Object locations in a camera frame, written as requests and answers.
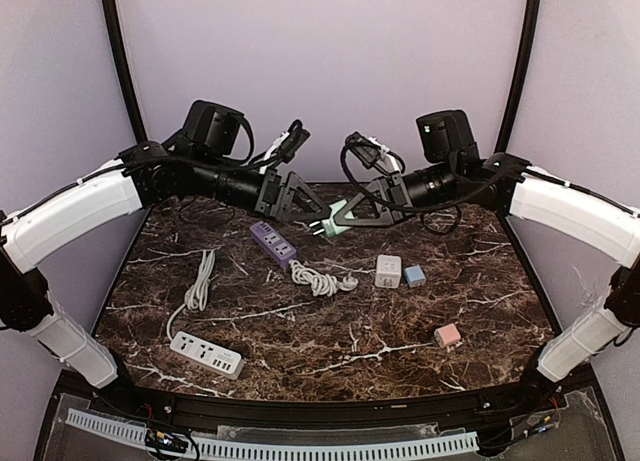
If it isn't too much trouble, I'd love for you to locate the green plug adapter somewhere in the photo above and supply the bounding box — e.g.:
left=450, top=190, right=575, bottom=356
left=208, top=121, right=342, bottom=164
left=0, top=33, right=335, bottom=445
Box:
left=308, top=199, right=358, bottom=239

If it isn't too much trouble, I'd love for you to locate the white power strip cord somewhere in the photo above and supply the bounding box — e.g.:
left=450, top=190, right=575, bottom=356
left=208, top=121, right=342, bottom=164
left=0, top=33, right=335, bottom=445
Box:
left=165, top=248, right=218, bottom=340

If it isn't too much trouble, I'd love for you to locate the white power strip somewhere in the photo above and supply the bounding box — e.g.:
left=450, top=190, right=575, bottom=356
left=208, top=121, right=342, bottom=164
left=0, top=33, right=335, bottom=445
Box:
left=170, top=331, right=245, bottom=380

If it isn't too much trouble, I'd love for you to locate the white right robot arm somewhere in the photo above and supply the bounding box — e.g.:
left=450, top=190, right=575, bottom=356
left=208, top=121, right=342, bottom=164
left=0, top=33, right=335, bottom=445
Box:
left=335, top=153, right=639, bottom=393

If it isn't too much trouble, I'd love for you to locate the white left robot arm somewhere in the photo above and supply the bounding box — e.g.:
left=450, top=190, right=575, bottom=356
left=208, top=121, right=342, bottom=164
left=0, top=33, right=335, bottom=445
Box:
left=1, top=142, right=330, bottom=390

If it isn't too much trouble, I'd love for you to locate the blue plug adapter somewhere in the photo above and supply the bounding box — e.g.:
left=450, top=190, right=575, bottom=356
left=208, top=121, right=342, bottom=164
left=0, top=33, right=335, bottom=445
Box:
left=403, top=265, right=426, bottom=288

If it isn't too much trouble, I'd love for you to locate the pink plug adapter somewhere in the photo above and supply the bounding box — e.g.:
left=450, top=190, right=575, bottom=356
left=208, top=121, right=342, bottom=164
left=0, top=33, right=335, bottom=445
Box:
left=434, top=323, right=461, bottom=348

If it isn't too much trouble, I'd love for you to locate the purple power strip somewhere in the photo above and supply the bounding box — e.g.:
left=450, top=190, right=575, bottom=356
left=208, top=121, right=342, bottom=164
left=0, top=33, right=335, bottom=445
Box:
left=250, top=221, right=297, bottom=270

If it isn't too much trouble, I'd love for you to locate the white cube socket adapter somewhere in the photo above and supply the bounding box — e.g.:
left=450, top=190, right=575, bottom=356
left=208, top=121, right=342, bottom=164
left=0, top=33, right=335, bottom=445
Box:
left=374, top=254, right=402, bottom=289

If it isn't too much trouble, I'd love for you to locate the white cord with plug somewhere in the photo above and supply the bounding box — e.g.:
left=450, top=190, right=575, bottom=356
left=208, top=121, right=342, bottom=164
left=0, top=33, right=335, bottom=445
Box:
left=289, top=259, right=360, bottom=298

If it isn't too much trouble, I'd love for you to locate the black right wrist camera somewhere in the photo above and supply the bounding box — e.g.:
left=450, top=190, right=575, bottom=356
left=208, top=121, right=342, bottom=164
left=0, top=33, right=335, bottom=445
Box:
left=416, top=109, right=479, bottom=164

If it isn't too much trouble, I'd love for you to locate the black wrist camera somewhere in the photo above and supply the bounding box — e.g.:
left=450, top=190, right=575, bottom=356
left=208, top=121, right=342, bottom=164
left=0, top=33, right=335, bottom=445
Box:
left=181, top=100, right=244, bottom=156
left=416, top=109, right=479, bottom=164

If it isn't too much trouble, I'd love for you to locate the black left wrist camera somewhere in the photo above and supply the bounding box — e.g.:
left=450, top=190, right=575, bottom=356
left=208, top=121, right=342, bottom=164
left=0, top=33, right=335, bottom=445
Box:
left=181, top=100, right=244, bottom=156

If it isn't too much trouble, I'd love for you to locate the black front table rail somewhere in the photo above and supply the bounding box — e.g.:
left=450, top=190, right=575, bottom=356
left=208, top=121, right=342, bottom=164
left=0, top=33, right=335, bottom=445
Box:
left=91, top=383, right=566, bottom=438

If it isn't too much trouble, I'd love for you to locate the black frame post left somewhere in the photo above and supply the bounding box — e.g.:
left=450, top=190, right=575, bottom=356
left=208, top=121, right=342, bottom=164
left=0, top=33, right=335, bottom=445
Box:
left=101, top=0, right=147, bottom=144

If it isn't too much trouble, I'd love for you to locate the white slotted cable duct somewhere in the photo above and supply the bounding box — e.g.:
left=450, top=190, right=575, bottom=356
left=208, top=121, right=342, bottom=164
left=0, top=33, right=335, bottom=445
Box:
left=65, top=408, right=479, bottom=460

